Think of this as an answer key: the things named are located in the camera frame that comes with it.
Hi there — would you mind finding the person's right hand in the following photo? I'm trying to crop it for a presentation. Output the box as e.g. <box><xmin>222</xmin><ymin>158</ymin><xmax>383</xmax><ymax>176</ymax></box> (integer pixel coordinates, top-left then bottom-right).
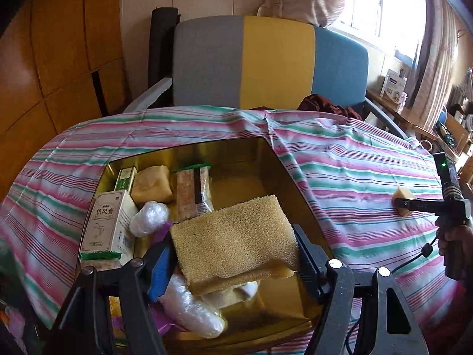
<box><xmin>435</xmin><ymin>218</ymin><xmax>473</xmax><ymax>278</ymax></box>

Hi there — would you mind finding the black rolled mat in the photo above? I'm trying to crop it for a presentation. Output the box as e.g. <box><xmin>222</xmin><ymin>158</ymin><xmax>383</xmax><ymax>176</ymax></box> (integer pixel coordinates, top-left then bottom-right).
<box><xmin>148</xmin><ymin>7</ymin><xmax>182</xmax><ymax>99</ymax></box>

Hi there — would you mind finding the striped beige curtain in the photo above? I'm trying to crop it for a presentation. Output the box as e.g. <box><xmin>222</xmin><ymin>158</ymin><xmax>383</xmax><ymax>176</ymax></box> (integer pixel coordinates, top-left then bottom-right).
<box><xmin>406</xmin><ymin>0</ymin><xmax>467</xmax><ymax>130</ymax></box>

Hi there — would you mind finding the striped tablecloth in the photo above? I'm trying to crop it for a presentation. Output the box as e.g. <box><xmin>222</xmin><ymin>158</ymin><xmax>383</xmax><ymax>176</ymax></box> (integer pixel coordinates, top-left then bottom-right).
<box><xmin>0</xmin><ymin>105</ymin><xmax>473</xmax><ymax>355</ymax></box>

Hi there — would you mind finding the cardboard box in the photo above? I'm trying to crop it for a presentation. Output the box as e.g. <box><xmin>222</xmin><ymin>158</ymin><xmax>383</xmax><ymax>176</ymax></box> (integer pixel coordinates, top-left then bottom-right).
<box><xmin>441</xmin><ymin>107</ymin><xmax>473</xmax><ymax>158</ymax></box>

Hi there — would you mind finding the gold metal tin box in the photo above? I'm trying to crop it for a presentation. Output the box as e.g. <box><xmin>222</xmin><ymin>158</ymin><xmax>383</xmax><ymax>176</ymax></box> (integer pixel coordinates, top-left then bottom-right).
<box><xmin>76</xmin><ymin>138</ymin><xmax>335</xmax><ymax>344</ymax></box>

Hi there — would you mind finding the grey yellow blue chair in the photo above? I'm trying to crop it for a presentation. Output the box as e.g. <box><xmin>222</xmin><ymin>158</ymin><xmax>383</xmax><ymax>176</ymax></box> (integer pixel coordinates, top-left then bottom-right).
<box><xmin>124</xmin><ymin>15</ymin><xmax>411</xmax><ymax>139</ymax></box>

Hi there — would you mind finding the window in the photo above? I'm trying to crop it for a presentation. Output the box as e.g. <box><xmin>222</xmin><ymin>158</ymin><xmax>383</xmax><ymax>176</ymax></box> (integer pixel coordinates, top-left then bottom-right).
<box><xmin>334</xmin><ymin>0</ymin><xmax>425</xmax><ymax>38</ymax></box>

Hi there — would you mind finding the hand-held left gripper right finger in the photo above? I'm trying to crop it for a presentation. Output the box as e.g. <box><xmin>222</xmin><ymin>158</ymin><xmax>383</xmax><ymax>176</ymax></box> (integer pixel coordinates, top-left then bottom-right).
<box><xmin>292</xmin><ymin>224</ymin><xmax>431</xmax><ymax>355</ymax></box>

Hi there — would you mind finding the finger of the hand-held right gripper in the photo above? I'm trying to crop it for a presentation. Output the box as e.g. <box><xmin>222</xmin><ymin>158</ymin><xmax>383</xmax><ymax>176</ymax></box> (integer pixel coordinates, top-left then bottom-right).
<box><xmin>393</xmin><ymin>199</ymin><xmax>444</xmax><ymax>214</ymax></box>

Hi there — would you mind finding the small green white box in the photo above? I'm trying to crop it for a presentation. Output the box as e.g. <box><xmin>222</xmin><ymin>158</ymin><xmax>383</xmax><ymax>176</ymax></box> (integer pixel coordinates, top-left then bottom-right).
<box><xmin>114</xmin><ymin>167</ymin><xmax>138</xmax><ymax>193</ymax></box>

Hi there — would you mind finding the green bottle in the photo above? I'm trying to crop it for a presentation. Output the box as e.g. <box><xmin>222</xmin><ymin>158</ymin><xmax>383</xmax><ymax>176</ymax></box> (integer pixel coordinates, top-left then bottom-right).
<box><xmin>436</xmin><ymin>120</ymin><xmax>454</xmax><ymax>146</ymax></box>

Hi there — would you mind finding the black cord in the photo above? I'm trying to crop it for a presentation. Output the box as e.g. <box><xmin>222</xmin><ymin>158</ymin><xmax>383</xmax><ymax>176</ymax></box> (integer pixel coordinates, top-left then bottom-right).
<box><xmin>390</xmin><ymin>229</ymin><xmax>442</xmax><ymax>272</ymax></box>

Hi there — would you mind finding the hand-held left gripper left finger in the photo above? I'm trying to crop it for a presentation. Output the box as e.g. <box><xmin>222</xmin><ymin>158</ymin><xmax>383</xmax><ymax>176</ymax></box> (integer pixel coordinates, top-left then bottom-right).
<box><xmin>44</xmin><ymin>233</ymin><xmax>176</xmax><ymax>355</ymax></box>

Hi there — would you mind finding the wooden wardrobe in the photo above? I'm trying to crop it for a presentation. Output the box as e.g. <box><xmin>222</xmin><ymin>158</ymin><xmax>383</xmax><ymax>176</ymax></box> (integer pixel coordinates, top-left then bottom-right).
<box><xmin>0</xmin><ymin>0</ymin><xmax>130</xmax><ymax>200</ymax></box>

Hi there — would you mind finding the black cable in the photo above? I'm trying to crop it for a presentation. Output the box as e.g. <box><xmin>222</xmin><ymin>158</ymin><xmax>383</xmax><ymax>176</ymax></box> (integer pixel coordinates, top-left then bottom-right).
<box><xmin>345</xmin><ymin>318</ymin><xmax>362</xmax><ymax>355</ymax></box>

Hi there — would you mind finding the white plastic-wrapped ball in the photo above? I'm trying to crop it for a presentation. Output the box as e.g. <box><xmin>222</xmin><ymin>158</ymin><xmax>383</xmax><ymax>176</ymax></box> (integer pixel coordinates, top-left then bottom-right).
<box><xmin>159</xmin><ymin>274</ymin><xmax>226</xmax><ymax>339</ymax></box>
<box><xmin>129</xmin><ymin>201</ymin><xmax>171</xmax><ymax>237</ymax></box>

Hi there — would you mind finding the white medicine box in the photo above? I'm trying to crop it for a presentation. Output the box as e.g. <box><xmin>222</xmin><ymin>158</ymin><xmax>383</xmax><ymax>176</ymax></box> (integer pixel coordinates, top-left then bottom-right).
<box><xmin>79</xmin><ymin>189</ymin><xmax>139</xmax><ymax>257</ymax></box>

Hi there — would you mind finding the large coarse yellow sponge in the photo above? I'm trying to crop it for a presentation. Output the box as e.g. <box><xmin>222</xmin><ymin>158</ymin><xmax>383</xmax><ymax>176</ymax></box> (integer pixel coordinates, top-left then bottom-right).
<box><xmin>170</xmin><ymin>194</ymin><xmax>300</xmax><ymax>296</ymax></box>

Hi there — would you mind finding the biscuit bar packet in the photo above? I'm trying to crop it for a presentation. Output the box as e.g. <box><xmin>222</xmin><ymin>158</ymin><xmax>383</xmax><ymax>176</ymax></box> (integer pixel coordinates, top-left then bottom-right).
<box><xmin>79</xmin><ymin>251</ymin><xmax>123</xmax><ymax>271</ymax></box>
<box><xmin>173</xmin><ymin>163</ymin><xmax>216</xmax><ymax>223</ymax></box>

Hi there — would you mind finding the dark red cloth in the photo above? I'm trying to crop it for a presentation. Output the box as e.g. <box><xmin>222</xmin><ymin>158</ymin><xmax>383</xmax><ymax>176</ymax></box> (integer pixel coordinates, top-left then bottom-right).
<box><xmin>255</xmin><ymin>94</ymin><xmax>365</xmax><ymax>121</ymax></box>

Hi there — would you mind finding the wooden side desk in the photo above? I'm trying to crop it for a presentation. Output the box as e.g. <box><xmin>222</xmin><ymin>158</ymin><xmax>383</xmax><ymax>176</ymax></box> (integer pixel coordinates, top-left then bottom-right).
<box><xmin>366</xmin><ymin>87</ymin><xmax>440</xmax><ymax>141</ymax></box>

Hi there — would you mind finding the yellow sponge block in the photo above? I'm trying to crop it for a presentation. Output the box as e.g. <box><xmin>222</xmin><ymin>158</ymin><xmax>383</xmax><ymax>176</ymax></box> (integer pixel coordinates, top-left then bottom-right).
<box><xmin>392</xmin><ymin>187</ymin><xmax>416</xmax><ymax>217</ymax></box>
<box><xmin>131</xmin><ymin>166</ymin><xmax>174</xmax><ymax>205</ymax></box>

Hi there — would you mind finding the white carton box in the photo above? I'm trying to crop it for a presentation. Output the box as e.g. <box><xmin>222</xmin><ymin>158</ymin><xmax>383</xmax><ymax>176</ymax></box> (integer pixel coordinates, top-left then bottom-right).
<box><xmin>380</xmin><ymin>68</ymin><xmax>407</xmax><ymax>103</ymax></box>

